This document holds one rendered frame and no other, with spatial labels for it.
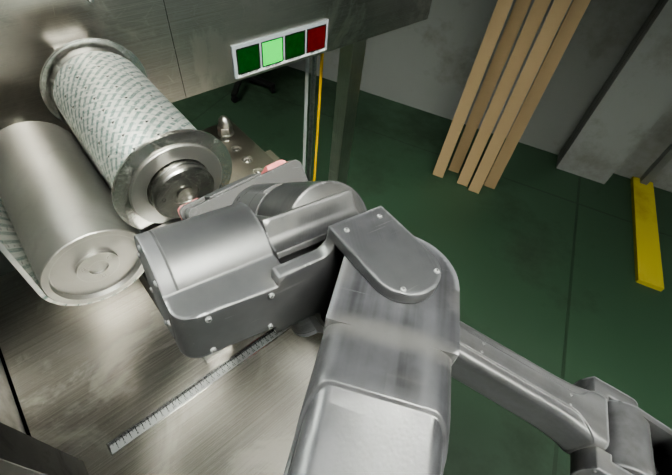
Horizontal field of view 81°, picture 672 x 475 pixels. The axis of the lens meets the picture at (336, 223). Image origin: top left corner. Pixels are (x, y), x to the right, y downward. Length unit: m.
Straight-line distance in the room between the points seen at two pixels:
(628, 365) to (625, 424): 1.65
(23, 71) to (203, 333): 0.63
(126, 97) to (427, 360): 0.48
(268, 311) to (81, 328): 0.68
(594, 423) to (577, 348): 1.59
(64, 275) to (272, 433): 0.39
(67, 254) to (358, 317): 0.42
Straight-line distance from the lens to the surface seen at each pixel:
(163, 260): 0.20
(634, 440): 0.58
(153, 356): 0.79
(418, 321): 0.18
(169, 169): 0.49
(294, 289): 0.21
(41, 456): 0.64
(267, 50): 0.92
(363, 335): 0.17
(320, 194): 0.23
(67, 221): 0.54
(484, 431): 1.78
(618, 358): 2.22
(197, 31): 0.84
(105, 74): 0.62
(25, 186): 0.62
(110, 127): 0.54
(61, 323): 0.89
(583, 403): 0.55
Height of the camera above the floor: 1.60
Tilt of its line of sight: 49 degrees down
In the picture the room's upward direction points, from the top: 7 degrees clockwise
